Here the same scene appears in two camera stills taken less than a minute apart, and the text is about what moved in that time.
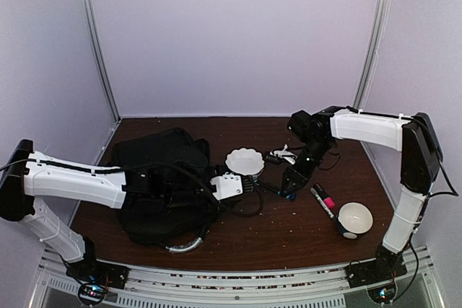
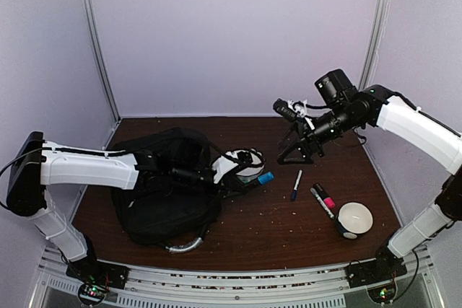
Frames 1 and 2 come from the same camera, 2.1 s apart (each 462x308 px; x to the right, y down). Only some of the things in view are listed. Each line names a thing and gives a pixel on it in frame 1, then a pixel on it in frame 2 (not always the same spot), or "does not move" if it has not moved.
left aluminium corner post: (92, 34) does not move
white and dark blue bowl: (353, 219) does not move
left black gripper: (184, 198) -> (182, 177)
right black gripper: (298, 177) -> (307, 138)
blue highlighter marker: (271, 187) -> (264, 177)
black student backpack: (170, 196) does not move
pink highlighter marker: (328, 200) does not move
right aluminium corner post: (375, 40) does not move
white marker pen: (322, 203) does not move
